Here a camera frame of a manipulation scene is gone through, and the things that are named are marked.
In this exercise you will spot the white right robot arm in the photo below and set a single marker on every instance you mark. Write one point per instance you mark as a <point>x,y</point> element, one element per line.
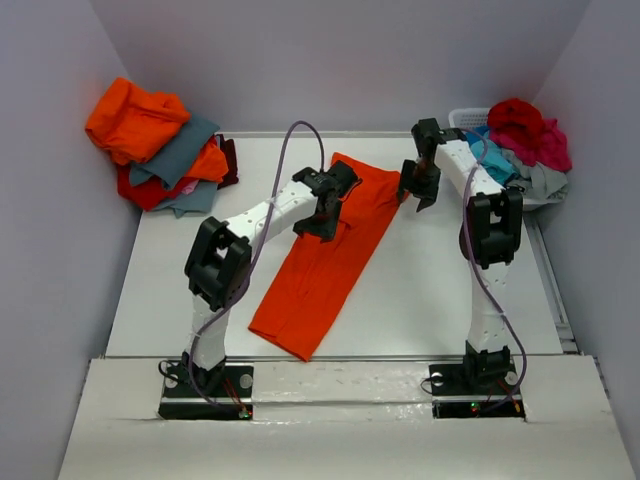
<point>489,238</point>

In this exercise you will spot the white plastic laundry basket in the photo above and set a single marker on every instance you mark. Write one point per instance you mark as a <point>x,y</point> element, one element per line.
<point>470,118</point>

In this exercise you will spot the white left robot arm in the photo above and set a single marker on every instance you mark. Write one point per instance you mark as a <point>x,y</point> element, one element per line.
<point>225,253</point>

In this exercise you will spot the teal shirt in basket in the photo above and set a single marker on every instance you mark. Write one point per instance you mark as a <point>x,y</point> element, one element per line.
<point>489,155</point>

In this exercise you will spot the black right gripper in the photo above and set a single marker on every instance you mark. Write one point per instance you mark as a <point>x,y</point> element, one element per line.
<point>427,194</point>

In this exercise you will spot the magenta shirt in basket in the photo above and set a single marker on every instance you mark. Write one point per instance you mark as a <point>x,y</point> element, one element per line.
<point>551,152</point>

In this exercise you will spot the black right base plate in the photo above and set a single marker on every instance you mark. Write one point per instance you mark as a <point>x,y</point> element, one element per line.
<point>453,398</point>

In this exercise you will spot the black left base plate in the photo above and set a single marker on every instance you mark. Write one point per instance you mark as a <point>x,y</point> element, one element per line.
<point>227,398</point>

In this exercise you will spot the orange folded shirt on pile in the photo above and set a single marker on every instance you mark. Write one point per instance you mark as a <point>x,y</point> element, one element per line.
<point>132,125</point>

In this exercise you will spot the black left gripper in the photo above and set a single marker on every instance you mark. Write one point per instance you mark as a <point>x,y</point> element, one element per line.
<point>323,231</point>

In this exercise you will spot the grey-blue folded shirt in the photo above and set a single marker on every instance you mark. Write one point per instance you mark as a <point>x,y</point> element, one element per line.
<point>174,159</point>

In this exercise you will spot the red shirt in basket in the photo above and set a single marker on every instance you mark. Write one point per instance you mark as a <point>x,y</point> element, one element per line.
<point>517,121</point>

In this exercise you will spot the orange t shirt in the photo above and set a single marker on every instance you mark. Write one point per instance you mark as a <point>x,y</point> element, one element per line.
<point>315,279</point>

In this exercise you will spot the grey shirt in basket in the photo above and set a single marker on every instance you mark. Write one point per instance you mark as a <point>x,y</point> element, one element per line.
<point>536,182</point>

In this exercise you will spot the pink folded shirt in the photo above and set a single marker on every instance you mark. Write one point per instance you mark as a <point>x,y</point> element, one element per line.
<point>190,187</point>

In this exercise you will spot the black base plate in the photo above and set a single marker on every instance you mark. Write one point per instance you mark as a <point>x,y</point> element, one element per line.
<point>453,398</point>
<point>227,398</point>

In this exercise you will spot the dark maroon folded shirt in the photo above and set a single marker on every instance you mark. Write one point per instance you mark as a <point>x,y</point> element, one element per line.
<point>227,146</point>

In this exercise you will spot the red folded shirt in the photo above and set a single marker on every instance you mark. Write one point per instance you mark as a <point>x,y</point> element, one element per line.
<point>209,167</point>

